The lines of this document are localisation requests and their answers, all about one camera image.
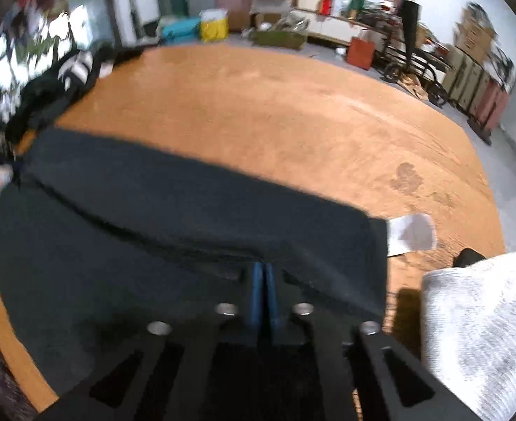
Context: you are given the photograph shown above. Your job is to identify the white knitted sleeve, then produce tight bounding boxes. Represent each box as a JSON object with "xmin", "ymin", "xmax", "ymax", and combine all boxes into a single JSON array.
[{"xmin": 421, "ymin": 252, "xmax": 516, "ymax": 420}]

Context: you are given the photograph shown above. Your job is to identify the teal suitcase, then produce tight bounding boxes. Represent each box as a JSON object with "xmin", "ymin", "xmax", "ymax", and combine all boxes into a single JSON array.
[{"xmin": 158, "ymin": 17, "xmax": 201, "ymax": 46}]

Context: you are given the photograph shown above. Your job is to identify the green crate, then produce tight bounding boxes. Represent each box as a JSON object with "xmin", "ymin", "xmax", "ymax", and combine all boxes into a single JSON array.
[{"xmin": 249, "ymin": 29, "xmax": 308, "ymax": 51}]

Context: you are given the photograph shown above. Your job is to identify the black cart with clothes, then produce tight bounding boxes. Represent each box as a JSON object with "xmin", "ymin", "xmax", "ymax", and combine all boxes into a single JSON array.
[{"xmin": 382, "ymin": 0, "xmax": 447, "ymax": 107}]

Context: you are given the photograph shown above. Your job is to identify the pink suitcase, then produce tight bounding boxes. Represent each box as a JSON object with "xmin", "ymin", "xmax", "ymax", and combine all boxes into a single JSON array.
[{"xmin": 215, "ymin": 0, "xmax": 250, "ymax": 32}]

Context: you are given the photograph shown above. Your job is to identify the black garment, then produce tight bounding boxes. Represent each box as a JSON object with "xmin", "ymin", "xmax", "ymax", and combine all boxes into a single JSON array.
[{"xmin": 0, "ymin": 128, "xmax": 387, "ymax": 394}]

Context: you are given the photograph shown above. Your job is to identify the olive storage trunks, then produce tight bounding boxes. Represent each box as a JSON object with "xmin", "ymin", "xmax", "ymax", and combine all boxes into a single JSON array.
[{"xmin": 441, "ymin": 43, "xmax": 513, "ymax": 146}]

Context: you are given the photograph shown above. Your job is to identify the yellow shopping bag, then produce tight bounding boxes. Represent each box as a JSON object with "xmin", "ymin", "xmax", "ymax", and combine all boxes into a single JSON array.
[{"xmin": 200, "ymin": 9, "xmax": 229, "ymax": 42}]

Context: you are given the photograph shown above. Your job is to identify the orange paper bag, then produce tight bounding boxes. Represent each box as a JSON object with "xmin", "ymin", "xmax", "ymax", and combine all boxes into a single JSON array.
[{"xmin": 346, "ymin": 37, "xmax": 376, "ymax": 71}]

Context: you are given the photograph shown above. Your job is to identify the pile of dark clothes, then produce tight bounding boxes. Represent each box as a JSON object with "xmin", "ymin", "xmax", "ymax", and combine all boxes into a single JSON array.
[{"xmin": 0, "ymin": 41, "xmax": 147, "ymax": 167}]

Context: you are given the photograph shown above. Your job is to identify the cardboard boxes stack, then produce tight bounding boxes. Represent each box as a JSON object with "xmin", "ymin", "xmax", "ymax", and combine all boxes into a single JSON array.
[{"xmin": 454, "ymin": 2, "xmax": 497, "ymax": 65}]

